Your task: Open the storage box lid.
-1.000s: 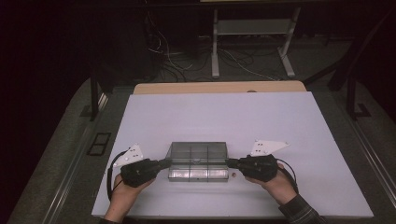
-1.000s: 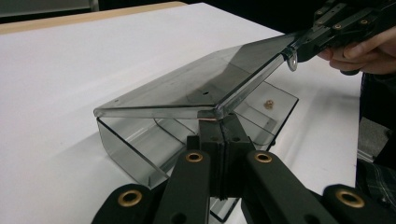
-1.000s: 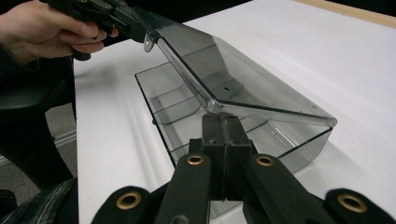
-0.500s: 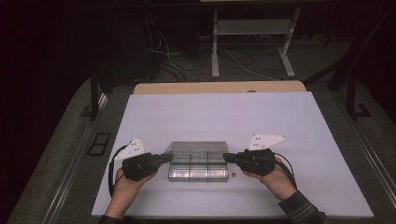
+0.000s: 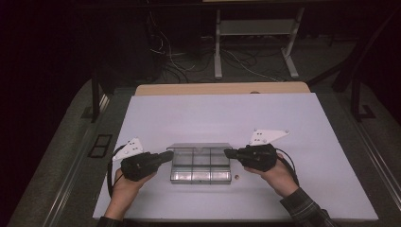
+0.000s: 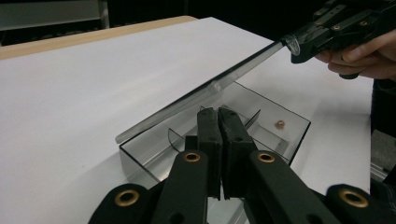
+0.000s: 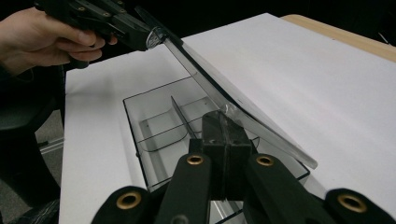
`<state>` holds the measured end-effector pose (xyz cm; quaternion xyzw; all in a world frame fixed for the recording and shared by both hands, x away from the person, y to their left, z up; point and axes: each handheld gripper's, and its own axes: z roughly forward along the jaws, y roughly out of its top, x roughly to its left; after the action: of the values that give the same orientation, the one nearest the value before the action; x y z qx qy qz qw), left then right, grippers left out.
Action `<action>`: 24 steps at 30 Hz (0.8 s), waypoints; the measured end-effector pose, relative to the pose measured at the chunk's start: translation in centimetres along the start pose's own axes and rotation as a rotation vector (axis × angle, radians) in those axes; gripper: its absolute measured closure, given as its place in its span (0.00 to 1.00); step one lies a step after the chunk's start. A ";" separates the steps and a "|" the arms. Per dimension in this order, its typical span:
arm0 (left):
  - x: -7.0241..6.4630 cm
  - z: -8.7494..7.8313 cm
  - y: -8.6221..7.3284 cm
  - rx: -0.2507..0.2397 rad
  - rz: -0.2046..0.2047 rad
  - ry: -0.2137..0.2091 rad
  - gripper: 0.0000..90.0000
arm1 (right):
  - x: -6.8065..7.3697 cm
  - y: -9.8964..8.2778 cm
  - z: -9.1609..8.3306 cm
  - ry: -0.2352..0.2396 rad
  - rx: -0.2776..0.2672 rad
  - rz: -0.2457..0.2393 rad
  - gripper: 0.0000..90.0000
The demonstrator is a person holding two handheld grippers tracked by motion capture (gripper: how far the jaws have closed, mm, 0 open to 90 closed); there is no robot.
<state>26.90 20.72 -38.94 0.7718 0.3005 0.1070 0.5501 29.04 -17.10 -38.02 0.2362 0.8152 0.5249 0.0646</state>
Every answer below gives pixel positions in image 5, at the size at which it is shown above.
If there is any right hand-held gripper cable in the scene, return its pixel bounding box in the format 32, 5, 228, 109
274, 147, 301, 187

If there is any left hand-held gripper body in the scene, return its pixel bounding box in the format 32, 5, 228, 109
112, 136, 160, 183

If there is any grey metal stand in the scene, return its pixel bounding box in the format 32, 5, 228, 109
213, 7, 306, 80

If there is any person's left hand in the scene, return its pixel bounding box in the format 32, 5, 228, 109
111, 167, 158, 206

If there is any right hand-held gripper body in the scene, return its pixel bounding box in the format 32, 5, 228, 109
236, 128, 291, 173

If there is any person's right hand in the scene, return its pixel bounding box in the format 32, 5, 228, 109
244, 153, 301, 199

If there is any tangle of floor cables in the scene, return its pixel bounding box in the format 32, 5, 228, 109
147, 10, 285, 83

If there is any black metal frame post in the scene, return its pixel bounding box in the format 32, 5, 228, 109
80, 67, 110, 125

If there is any metal floor rail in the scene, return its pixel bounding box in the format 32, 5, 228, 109
346, 107, 401, 206
41, 94, 112, 227

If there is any clear plastic compartment box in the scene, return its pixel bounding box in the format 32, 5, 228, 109
166, 142, 235, 185

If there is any hand-held gripper cable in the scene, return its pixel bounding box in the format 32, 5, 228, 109
274, 147, 301, 187
106, 144, 128, 199

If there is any left hand-held gripper cable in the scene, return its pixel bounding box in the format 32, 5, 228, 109
106, 144, 128, 199

